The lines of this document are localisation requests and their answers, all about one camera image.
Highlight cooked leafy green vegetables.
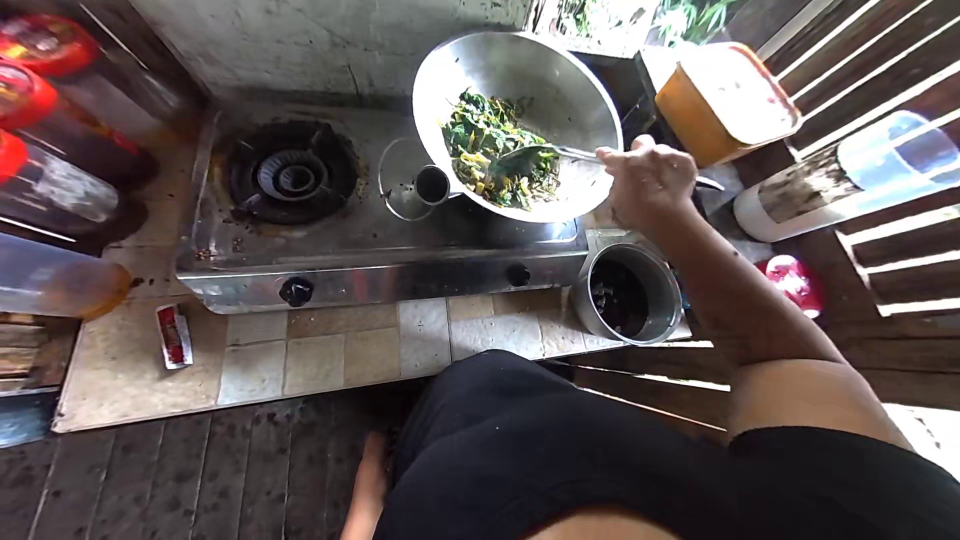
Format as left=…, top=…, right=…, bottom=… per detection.
left=440, top=89, right=562, bottom=211

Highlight small red white packet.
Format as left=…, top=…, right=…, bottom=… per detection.
left=156, top=303, right=195, bottom=371

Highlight clear jar with red lid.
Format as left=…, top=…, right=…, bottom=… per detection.
left=0, top=129, right=121, bottom=241
left=0, top=13, right=181, bottom=144
left=0, top=60, right=159, bottom=189

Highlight person's body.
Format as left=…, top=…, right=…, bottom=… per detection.
left=372, top=348, right=960, bottom=540

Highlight green leafy plant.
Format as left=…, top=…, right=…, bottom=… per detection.
left=652, top=0, right=739, bottom=48

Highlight person's left forearm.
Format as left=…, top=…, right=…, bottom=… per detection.
left=339, top=431, right=390, bottom=540

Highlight person's right forearm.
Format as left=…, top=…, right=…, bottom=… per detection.
left=637, top=198, right=852, bottom=370

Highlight orange rectangular plastic tub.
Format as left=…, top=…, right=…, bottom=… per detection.
left=654, top=41, right=804, bottom=169

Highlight metal spatula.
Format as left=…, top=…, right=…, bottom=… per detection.
left=489, top=144, right=726, bottom=192

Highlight plastic container with orange lid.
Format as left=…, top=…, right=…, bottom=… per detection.
left=0, top=231, right=135, bottom=322

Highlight silver gas stove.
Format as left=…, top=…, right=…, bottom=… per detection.
left=176, top=96, right=590, bottom=315

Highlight silver round metal pot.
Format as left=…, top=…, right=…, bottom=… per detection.
left=573, top=241, right=684, bottom=347

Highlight window opening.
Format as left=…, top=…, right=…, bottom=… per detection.
left=527, top=0, right=740, bottom=60

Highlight round black burner grate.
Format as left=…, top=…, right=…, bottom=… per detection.
left=226, top=120, right=360, bottom=226

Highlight large silver wok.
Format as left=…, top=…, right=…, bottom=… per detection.
left=411, top=30, right=625, bottom=225

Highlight tall clear plastic container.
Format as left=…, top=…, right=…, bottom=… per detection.
left=732, top=110, right=960, bottom=243

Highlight metal wire ring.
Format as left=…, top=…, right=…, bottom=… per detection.
left=378, top=138, right=450, bottom=222

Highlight person's right hand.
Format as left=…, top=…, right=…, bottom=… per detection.
left=596, top=135, right=699, bottom=232

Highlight shiny red object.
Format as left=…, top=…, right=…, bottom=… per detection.
left=756, top=254, right=825, bottom=319

